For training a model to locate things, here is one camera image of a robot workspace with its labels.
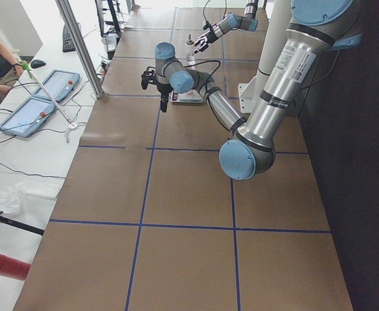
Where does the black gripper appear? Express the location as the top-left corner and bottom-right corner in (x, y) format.
(141, 66), (173, 113)
(194, 21), (224, 53)

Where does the glass sauce bottle metal spout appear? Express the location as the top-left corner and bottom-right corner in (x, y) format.
(185, 33), (197, 67)

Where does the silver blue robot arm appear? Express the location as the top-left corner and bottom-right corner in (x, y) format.
(194, 0), (258, 54)
(141, 1), (362, 180)

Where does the digital kitchen scale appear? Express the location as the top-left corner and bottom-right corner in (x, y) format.
(169, 90), (203, 104)

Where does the far blue teach pendant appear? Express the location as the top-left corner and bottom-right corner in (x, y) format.
(42, 69), (80, 102)

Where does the blue teach pendant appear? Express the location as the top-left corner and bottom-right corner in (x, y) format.
(42, 69), (80, 102)
(0, 97), (55, 137)

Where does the black keyboard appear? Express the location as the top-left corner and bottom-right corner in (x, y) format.
(62, 25), (76, 52)

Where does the black computer mouse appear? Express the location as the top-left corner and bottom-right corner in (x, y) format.
(30, 59), (46, 69)

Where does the near blue teach pendant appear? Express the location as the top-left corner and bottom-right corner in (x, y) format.
(0, 97), (55, 137)

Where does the crumpled white plastic sheet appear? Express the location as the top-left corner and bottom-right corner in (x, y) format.
(0, 179), (62, 215)

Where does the red cylinder tube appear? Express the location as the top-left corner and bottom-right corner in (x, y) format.
(0, 254), (31, 281)

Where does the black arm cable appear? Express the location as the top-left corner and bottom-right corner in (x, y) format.
(202, 0), (227, 30)
(182, 58), (222, 90)

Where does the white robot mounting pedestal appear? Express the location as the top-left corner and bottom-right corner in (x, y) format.
(238, 0), (292, 113)

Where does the metal reacher stick green handle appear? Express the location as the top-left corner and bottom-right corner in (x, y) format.
(17, 61), (79, 144)

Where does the aluminium frame post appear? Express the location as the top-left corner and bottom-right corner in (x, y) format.
(56, 0), (104, 98)

